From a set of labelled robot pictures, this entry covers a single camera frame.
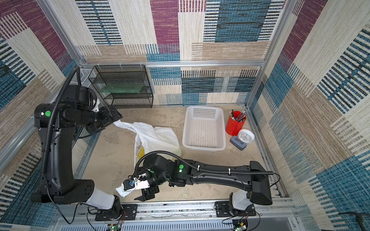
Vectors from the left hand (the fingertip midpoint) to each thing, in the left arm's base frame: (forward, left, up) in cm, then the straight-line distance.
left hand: (115, 120), depth 64 cm
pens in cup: (+21, -67, -24) cm, 74 cm away
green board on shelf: (+43, +15, -16) cm, 48 cm away
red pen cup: (+17, -62, -30) cm, 71 cm away
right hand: (-22, -11, -16) cm, 29 cm away
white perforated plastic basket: (+21, -44, -36) cm, 61 cm away
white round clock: (+11, -69, -32) cm, 77 cm away
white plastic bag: (+1, -11, -17) cm, 21 cm away
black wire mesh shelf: (+49, +4, -8) cm, 50 cm away
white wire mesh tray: (+42, +33, -5) cm, 54 cm away
